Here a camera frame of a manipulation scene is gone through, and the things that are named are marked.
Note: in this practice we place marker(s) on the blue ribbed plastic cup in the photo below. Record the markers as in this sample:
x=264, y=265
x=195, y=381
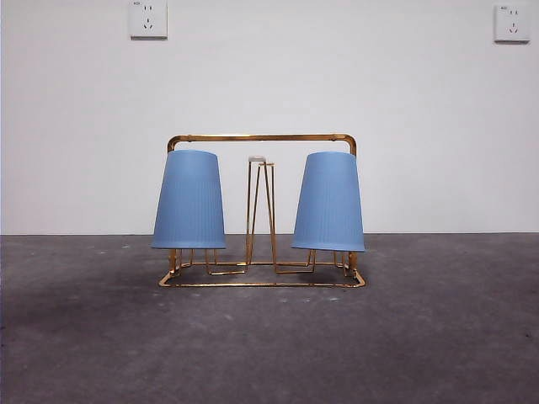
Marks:
x=189, y=202
x=328, y=206

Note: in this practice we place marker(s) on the white wall socket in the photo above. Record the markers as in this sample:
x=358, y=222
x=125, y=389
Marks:
x=512, y=23
x=148, y=19

